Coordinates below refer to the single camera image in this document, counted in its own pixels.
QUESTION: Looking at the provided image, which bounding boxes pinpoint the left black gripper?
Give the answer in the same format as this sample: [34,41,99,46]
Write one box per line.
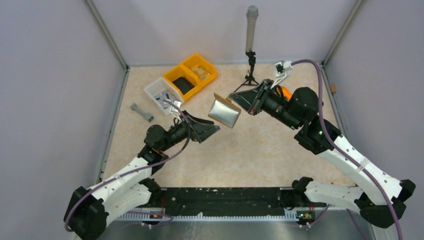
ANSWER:
[160,109,220,152]

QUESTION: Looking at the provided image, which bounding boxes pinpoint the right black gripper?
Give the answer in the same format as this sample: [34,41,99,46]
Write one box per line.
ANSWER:
[230,78,301,131]

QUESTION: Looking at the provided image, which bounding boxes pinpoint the yellow double storage bin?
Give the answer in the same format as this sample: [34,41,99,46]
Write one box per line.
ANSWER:
[162,53,218,101]

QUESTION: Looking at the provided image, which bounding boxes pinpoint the white storage bin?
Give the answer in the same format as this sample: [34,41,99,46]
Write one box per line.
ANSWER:
[143,76,185,116]

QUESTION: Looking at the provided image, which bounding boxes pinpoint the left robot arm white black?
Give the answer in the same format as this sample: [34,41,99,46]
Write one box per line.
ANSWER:
[63,110,220,240]

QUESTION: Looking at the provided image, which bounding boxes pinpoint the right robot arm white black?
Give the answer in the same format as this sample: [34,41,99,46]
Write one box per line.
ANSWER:
[229,79,416,229]

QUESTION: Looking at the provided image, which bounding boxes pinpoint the black tripod stand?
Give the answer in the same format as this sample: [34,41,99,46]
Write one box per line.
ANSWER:
[233,51,260,93]

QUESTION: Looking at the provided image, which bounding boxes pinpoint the orange toy microphone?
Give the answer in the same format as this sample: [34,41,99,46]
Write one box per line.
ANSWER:
[276,85,292,101]

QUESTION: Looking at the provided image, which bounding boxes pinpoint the black item in bin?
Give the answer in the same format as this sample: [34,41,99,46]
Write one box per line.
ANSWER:
[172,76,195,95]

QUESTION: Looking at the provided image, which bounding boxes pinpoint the grey parts in white bin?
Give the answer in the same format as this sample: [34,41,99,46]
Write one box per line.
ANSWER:
[154,91,176,109]

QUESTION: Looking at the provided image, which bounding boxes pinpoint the grey toy dumbbell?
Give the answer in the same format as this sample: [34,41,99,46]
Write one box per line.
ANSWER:
[130,103,154,123]

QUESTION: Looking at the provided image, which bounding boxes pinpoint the small wooden block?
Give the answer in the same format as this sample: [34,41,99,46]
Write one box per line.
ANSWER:
[329,84,337,94]

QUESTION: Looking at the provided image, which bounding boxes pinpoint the grey microphone on stand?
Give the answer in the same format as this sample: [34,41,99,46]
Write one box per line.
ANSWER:
[245,5,259,53]

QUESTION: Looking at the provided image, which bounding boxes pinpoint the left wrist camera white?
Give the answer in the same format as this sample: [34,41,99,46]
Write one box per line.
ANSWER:
[169,100,182,118]

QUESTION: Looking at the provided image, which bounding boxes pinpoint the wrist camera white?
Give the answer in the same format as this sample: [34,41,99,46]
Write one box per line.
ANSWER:
[271,60,293,89]
[169,100,182,118]

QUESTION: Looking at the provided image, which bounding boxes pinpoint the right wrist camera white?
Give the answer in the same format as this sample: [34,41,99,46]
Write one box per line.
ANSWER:
[271,60,293,89]

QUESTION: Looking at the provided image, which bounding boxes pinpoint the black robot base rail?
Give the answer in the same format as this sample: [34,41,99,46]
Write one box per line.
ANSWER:
[138,187,317,225]

